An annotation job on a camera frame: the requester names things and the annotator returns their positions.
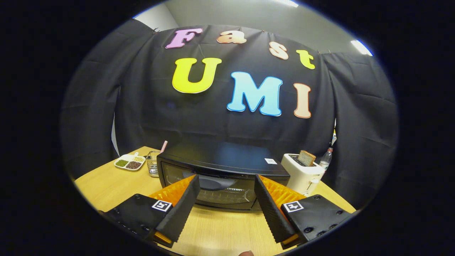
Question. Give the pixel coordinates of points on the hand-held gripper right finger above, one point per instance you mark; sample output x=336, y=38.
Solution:
x=272, y=213

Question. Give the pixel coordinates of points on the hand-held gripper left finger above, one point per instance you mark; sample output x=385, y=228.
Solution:
x=183, y=209

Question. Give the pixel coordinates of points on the black toaster oven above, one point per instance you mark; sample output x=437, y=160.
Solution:
x=220, y=156

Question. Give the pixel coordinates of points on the white toaster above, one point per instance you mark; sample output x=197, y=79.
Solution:
x=302, y=177

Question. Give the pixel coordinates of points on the brown bread slice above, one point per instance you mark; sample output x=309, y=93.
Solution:
x=306, y=158

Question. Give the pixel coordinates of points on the pink striped straw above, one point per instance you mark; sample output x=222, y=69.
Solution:
x=164, y=146

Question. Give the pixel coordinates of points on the clear plastic water bottle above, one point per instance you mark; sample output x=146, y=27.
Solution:
x=325, y=161

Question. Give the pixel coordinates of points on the white divided dish with beans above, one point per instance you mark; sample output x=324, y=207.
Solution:
x=128, y=158

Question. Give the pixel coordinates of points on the small ceiling light panel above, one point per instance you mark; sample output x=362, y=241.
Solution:
x=360, y=47

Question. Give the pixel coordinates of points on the large ceiling light panel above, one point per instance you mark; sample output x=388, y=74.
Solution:
x=286, y=3

